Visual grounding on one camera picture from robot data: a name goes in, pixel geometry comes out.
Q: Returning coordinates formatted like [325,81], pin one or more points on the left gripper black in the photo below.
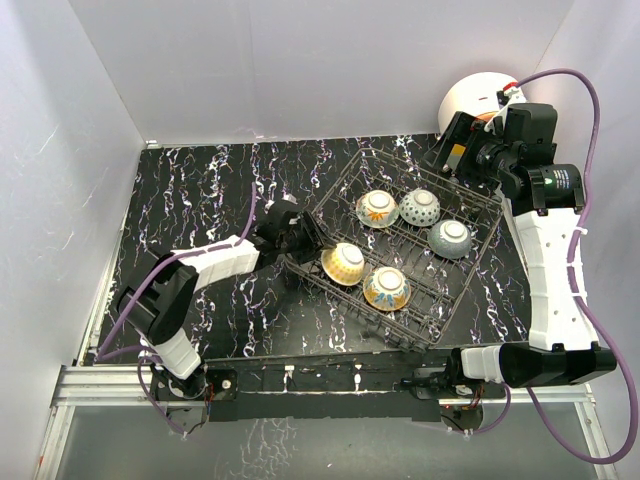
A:
[314,243]

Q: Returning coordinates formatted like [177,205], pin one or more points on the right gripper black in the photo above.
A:
[457,133]

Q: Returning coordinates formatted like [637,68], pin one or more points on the yellow sun pattern bowl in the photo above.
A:
[343,264]

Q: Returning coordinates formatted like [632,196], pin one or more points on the blue wave pattern bowl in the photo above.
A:
[420,208]

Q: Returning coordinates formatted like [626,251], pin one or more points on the orange flower leaf bowl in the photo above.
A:
[377,209]

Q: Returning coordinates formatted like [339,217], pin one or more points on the red rim grey pattern bowl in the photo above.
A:
[450,239]

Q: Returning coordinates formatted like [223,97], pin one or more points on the orange blue floral bowl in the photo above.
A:
[386,289]

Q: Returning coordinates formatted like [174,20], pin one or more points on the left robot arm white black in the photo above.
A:
[156,300]

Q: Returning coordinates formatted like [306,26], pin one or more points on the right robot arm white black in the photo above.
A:
[546,204]

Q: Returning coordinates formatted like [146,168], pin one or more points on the white round drawer cabinet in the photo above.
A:
[476,95]

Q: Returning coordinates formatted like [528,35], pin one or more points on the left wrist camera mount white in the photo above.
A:
[289,199]

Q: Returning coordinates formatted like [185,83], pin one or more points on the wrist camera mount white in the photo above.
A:
[510,95]
[289,199]

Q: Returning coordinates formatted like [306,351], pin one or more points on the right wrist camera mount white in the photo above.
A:
[510,95]

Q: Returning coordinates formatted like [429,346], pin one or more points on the grey wire dish rack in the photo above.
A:
[437,284]

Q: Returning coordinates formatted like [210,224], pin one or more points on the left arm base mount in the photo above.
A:
[204,387]

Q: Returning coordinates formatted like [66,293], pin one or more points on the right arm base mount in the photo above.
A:
[450,387]

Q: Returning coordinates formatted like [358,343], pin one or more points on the aluminium frame rail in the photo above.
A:
[298,387]

